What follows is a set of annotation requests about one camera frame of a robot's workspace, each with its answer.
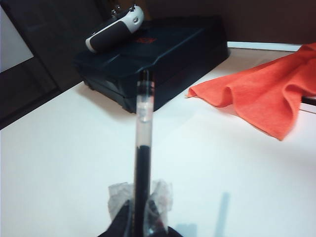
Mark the black plastic tool case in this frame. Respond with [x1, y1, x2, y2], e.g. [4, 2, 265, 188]
[73, 14, 229, 114]

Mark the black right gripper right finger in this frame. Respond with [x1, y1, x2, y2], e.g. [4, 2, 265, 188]
[145, 181, 173, 235]

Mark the orange cloth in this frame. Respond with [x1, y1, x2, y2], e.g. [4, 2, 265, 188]
[184, 42, 316, 141]

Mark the brown desk partition panel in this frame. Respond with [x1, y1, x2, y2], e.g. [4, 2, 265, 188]
[145, 0, 316, 52]

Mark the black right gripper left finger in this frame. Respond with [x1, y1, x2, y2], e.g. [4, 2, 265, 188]
[108, 182, 135, 235]

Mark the black gel pen clear cap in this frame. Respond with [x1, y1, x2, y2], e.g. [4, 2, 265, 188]
[130, 70, 156, 237]

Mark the white and black handheld device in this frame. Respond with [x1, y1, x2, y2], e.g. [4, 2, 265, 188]
[85, 4, 145, 53]

